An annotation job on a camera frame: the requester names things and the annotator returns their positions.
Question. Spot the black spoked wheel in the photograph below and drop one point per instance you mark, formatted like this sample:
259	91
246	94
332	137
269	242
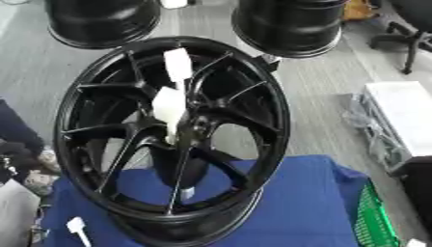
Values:
112	122

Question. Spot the black wheel rim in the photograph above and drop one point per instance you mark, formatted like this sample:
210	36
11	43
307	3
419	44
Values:
289	27
101	22

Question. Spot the clear plastic bag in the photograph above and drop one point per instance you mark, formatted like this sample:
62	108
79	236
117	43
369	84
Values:
374	131

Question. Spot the green plastic crate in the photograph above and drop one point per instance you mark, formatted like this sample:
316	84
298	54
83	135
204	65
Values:
371	220

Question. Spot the white box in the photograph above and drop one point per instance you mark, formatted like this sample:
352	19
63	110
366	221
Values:
402	112

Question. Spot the person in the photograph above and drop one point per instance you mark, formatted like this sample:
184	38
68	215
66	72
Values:
17	144

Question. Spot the black office chair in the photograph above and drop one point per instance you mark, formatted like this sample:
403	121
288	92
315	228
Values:
413	32

